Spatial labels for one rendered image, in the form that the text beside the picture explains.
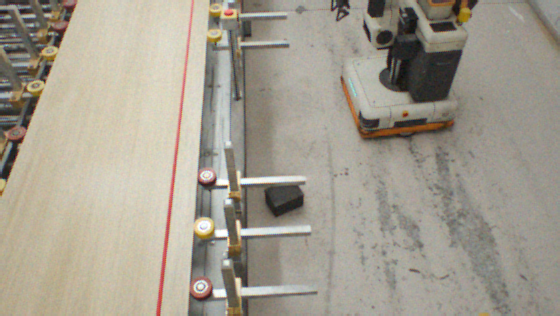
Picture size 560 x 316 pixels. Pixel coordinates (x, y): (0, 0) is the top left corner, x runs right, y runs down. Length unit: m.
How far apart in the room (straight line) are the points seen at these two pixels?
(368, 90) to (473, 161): 0.85
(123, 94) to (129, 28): 0.55
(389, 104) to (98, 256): 2.11
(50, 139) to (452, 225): 2.25
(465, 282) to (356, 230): 0.66
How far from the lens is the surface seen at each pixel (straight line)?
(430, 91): 3.30
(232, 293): 1.70
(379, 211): 3.07
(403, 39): 3.06
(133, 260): 1.90
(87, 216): 2.07
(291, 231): 1.94
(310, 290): 1.83
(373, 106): 3.27
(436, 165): 3.39
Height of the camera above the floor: 2.50
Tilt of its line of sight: 50 degrees down
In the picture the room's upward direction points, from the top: straight up
